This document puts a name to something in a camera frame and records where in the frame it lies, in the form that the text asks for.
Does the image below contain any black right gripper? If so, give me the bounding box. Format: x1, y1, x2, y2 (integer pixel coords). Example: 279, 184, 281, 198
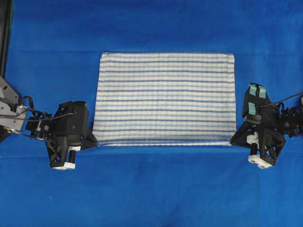
230, 104, 303, 169

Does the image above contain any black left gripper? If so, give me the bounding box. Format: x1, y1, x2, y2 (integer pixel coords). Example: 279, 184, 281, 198
26, 101, 98, 170

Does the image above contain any blue white striped towel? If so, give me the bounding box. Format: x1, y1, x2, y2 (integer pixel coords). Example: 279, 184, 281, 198
93, 52, 236, 146

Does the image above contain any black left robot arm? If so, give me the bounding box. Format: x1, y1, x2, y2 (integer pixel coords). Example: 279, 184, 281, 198
0, 78, 98, 170

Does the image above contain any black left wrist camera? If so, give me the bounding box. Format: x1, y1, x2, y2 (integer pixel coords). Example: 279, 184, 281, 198
54, 101, 89, 137

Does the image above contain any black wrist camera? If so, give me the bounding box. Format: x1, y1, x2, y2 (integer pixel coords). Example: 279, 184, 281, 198
54, 101, 89, 137
242, 83, 270, 124

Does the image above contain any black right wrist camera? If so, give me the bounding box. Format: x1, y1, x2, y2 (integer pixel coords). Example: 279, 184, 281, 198
242, 83, 270, 124

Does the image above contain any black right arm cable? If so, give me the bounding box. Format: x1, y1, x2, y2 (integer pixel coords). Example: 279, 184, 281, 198
259, 92, 303, 109

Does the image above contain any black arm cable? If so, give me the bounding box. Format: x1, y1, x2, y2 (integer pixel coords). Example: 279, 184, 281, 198
0, 96, 76, 140
259, 92, 303, 109

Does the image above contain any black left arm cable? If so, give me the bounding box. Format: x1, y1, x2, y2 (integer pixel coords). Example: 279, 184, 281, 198
0, 96, 76, 140

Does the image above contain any black table frame rail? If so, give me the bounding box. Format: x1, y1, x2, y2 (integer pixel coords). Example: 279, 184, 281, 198
0, 0, 13, 78

